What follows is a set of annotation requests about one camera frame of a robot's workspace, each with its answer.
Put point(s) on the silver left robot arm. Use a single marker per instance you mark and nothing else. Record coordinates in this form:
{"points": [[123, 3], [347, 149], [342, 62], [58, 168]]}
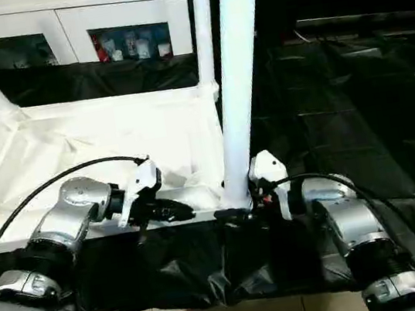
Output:
{"points": [[56, 241]]}

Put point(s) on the white cabinet with glass doors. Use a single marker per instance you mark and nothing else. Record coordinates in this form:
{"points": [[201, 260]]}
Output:
{"points": [[71, 23]]}

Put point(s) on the glossy black mat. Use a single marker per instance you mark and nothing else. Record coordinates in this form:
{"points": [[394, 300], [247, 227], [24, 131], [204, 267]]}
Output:
{"points": [[366, 116]]}

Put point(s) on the white plastic table top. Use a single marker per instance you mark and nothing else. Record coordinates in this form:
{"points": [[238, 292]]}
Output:
{"points": [[88, 142]]}

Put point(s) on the small white jar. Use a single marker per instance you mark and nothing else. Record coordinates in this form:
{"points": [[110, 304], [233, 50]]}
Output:
{"points": [[143, 49], [165, 49]]}

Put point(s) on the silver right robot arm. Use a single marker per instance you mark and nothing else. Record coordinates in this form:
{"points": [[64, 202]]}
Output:
{"points": [[355, 227]]}

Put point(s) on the small red bottle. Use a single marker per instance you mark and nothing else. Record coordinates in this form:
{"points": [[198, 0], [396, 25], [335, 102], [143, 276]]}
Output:
{"points": [[102, 52]]}

